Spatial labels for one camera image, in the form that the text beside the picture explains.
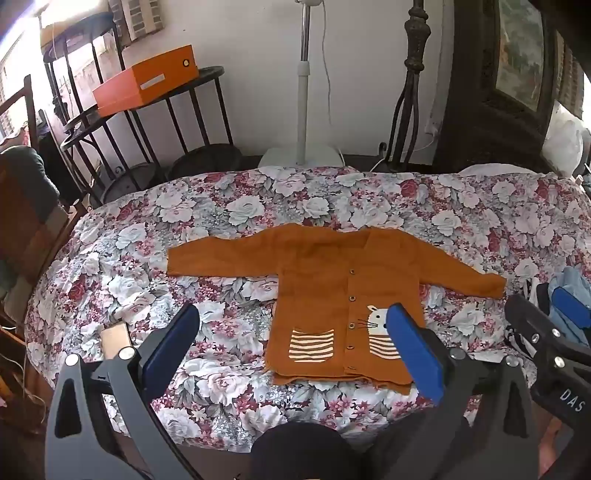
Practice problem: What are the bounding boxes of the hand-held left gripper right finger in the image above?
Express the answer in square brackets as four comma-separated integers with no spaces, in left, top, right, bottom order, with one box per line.
[385,302,541,480]

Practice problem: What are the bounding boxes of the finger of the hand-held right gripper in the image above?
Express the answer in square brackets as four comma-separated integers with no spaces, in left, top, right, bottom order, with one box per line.
[551,286,591,347]
[504,294,591,370]

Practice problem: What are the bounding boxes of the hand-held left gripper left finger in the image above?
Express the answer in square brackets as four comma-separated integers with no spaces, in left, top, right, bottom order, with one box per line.
[45,303,206,480]

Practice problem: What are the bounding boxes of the orange knitted cat cardigan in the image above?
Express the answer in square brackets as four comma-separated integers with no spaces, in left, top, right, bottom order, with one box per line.
[166,224,508,395]

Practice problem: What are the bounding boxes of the light blue garment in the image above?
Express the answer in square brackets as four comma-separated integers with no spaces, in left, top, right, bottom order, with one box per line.
[547,267,591,347]

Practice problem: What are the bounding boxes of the wooden block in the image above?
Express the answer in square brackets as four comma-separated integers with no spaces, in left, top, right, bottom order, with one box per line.
[99,322,134,361]

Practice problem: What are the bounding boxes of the floral rose blanket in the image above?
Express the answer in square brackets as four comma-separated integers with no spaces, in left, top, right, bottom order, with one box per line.
[25,166,591,453]

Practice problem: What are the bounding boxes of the person's dark trouser leg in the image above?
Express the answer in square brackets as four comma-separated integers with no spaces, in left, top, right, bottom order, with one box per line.
[249,422,356,480]

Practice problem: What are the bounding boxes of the white plastic bag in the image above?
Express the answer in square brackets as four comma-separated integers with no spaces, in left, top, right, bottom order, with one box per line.
[542,102,587,176]

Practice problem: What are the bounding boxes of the wooden armchair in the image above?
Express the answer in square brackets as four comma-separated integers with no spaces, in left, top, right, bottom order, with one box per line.
[0,76,88,333]

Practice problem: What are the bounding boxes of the dark wooden framed painting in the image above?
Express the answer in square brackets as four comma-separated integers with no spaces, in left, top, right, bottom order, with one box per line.
[434,0,561,174]

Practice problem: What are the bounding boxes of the orange storage box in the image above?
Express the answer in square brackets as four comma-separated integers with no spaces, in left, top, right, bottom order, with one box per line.
[92,44,200,118]

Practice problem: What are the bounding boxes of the black round metal shelf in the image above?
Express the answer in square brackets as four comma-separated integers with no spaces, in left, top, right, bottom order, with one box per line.
[39,23,241,204]

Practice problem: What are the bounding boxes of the white floor stand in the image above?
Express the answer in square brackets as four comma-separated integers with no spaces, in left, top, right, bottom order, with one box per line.
[257,0,345,168]

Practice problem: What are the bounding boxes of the dark ornate floor lamp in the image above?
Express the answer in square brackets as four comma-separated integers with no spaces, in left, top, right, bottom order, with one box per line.
[388,0,428,171]

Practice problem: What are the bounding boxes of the woven wall hanging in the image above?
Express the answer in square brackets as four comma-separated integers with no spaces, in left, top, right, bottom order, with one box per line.
[108,0,164,42]

